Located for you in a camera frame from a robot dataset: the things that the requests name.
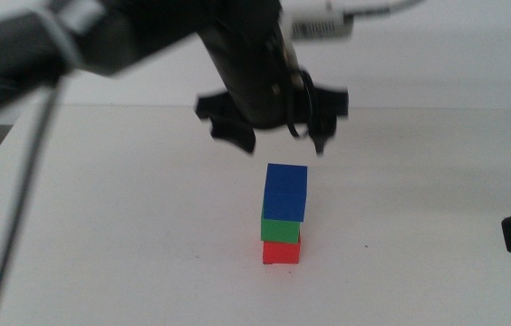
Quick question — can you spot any white cable tie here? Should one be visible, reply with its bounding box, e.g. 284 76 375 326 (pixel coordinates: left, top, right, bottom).
32 6 85 72

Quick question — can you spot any blue cube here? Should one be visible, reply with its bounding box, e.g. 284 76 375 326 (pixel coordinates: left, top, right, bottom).
262 163 309 223

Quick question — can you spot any red cube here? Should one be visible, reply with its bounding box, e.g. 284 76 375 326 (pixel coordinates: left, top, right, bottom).
262 237 303 265

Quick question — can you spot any green cube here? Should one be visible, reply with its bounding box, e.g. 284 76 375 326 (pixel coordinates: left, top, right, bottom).
260 212 302 245

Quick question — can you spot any grey hanging cable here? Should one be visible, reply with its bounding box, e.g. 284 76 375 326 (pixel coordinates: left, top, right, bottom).
0 76 64 326

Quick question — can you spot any grey camera cable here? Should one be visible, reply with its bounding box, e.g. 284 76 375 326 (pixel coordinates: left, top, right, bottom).
345 0 427 17

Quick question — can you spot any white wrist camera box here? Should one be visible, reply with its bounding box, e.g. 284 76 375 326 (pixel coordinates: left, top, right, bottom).
282 5 355 43

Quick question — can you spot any thin black cable loop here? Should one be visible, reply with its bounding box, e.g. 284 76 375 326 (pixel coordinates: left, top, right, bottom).
284 68 316 139

